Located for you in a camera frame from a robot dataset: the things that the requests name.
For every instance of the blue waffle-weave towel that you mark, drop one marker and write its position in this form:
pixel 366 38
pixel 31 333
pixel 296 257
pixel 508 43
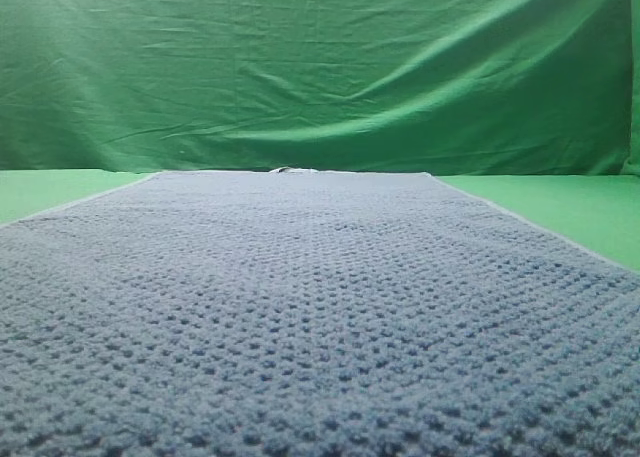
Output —
pixel 310 314

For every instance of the white towel label tag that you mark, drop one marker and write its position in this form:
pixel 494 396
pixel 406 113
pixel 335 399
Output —
pixel 293 170

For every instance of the green backdrop cloth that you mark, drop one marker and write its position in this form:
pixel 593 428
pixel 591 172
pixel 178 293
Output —
pixel 476 87

